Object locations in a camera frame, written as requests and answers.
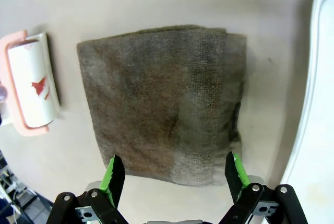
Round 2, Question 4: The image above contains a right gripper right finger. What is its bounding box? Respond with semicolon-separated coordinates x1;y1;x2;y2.
219;151;308;224

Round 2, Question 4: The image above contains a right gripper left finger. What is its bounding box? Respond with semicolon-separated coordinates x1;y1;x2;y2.
52;153;128;224

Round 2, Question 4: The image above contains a brown terry cloth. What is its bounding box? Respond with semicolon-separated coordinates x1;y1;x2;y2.
76;24;248;187

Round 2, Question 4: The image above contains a pink lint roller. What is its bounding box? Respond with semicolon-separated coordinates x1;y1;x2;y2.
0;29;57;137

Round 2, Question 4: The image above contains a silver metal tray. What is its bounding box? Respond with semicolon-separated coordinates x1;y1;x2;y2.
281;0;334;224

